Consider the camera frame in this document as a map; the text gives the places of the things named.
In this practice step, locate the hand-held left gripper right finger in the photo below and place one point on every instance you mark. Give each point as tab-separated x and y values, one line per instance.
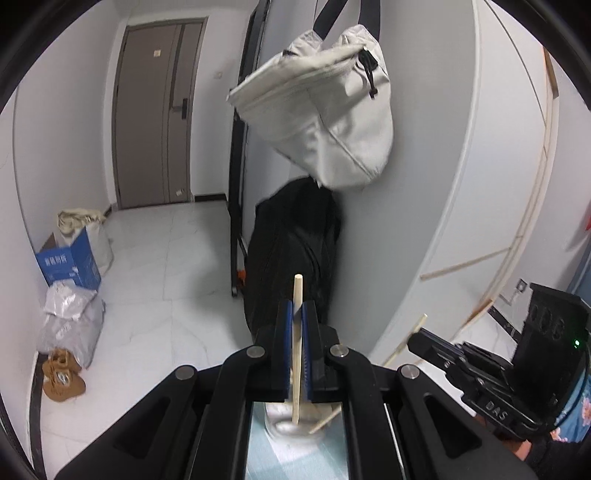
307	364

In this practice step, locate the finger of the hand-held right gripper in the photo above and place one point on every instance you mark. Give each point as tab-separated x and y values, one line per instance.
429	346

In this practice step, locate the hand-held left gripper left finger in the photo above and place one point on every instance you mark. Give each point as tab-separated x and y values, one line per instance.
288	350

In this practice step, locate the pale wooden chopstick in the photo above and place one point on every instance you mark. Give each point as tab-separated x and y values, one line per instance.
298	290
325	421
418	325

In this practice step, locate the white utensil holder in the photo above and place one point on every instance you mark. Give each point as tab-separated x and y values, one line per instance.
281	422

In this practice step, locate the person's right forearm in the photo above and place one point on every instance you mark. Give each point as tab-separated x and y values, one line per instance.
563	457

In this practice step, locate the person's right hand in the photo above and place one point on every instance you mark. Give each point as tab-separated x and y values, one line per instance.
522	450

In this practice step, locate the teal checked tablecloth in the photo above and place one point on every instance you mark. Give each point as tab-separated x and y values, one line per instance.
300	461

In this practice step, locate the black hanging bag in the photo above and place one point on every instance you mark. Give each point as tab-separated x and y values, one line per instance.
286	240

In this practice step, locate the black metal rack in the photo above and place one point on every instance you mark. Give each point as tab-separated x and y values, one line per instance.
236	184

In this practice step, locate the beige tote bag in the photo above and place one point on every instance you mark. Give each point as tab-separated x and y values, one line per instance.
101	249

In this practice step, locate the grey plastic parcel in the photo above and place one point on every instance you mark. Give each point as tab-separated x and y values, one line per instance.
69	337
69	297

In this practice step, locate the brown shoe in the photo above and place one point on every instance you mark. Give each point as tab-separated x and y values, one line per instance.
64	359
64	385

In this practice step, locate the white canvas bag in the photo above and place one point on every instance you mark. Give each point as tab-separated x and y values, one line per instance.
323	115

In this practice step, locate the blue cardboard box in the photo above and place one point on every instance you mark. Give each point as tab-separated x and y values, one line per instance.
64	267

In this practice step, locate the grey brown door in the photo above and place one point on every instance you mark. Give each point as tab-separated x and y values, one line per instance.
147	115

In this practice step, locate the wall socket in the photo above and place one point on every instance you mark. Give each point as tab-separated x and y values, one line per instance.
521	286

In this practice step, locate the red wall decoration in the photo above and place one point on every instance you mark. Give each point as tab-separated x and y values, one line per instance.
587	221

